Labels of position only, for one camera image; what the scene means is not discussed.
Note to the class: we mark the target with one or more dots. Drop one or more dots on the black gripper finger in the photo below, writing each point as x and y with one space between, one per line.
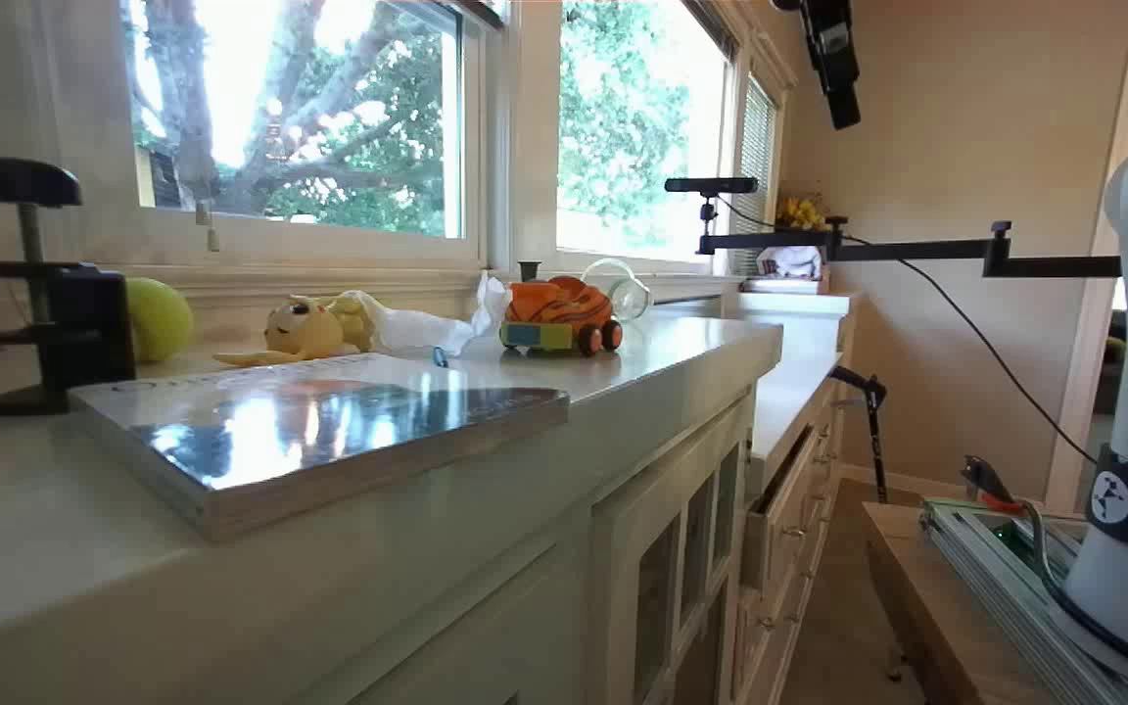
843 93

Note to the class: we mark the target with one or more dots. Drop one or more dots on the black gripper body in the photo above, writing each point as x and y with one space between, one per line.
827 26

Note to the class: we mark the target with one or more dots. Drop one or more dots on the yellow decoration on shelf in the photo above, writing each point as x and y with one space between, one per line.
800 212

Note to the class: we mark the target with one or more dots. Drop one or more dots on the black tripod stand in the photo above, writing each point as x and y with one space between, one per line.
873 415

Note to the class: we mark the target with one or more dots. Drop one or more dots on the orange toy train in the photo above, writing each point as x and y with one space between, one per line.
563 314

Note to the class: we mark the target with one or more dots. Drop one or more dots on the white drawer cabinet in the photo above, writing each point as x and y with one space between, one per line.
792 524

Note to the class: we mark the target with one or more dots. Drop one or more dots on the white plastic bag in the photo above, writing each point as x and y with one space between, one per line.
420 327

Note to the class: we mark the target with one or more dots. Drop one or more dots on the white glass door cabinet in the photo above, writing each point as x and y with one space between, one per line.
669 560

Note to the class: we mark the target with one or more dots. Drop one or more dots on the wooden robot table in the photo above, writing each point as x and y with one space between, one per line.
943 613

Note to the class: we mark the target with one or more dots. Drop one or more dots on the yellow plush toy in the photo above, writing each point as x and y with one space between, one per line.
298 329

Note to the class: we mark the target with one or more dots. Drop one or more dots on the shiny hardcover book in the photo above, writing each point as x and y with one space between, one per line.
314 438

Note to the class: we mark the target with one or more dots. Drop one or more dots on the green tennis ball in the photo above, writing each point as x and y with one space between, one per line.
160 320

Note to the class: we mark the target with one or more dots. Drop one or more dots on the black table clamp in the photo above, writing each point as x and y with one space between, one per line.
82 327

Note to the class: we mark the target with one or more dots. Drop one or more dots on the black stereo camera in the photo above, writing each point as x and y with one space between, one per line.
710 187

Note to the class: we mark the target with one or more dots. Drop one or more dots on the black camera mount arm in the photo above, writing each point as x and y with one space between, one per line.
920 248

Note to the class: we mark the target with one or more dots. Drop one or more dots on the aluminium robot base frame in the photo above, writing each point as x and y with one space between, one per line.
1019 590

